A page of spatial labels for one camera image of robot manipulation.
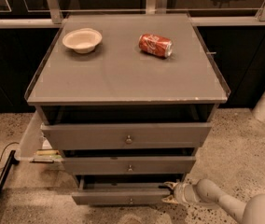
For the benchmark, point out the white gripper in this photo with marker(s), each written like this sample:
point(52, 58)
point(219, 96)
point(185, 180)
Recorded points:
point(179, 192)

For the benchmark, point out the grey bottom drawer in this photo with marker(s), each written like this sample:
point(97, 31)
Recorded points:
point(102, 190)

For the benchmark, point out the grey drawer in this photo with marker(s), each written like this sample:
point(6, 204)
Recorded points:
point(102, 190)
point(126, 136)
point(129, 165)

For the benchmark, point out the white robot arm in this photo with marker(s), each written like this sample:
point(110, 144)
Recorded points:
point(206, 192)

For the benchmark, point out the grey middle drawer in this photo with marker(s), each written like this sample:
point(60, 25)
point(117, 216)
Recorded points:
point(129, 165)

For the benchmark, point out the grey top drawer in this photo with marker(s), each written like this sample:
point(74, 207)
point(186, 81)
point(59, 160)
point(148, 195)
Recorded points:
point(126, 136)

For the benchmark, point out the grey drawer cabinet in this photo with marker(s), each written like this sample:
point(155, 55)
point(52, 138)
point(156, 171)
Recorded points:
point(118, 83)

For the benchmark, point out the clear plastic side bin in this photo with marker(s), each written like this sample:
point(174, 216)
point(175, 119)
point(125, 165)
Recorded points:
point(32, 143)

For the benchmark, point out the red soda can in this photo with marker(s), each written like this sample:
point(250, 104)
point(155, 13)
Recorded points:
point(156, 45)

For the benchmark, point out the white paper bowl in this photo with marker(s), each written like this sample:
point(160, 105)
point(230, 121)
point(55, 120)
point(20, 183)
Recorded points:
point(82, 41)

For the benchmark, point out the metal window rail frame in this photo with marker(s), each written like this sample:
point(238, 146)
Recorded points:
point(54, 13)

